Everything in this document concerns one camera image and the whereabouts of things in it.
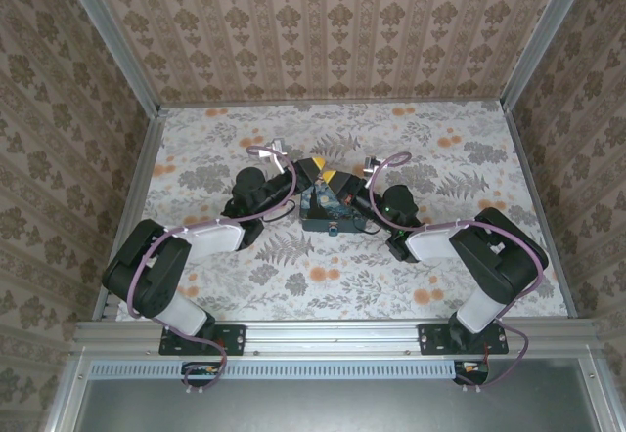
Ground starry night painted box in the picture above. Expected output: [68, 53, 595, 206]
[298, 177, 367, 236]

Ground floral patterned table cover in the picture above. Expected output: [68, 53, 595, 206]
[104, 100, 571, 322]

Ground small circuit board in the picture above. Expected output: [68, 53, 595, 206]
[453, 359, 491, 385]
[181, 361, 227, 388]

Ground grey metal panel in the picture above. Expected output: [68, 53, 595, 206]
[43, 356, 626, 432]

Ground aluminium frame side rail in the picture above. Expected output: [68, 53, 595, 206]
[95, 107, 167, 324]
[501, 102, 576, 319]

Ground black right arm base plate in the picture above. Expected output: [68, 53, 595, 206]
[418, 323, 510, 357]

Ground aluminium frame cross rail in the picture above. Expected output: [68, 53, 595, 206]
[71, 318, 602, 358]

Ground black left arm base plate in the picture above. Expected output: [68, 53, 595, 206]
[159, 323, 246, 357]

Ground white slotted cable duct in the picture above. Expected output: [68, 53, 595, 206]
[89, 358, 461, 380]

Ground aluminium frame post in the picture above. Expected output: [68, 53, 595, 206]
[501, 0, 598, 110]
[57, 0, 162, 113]

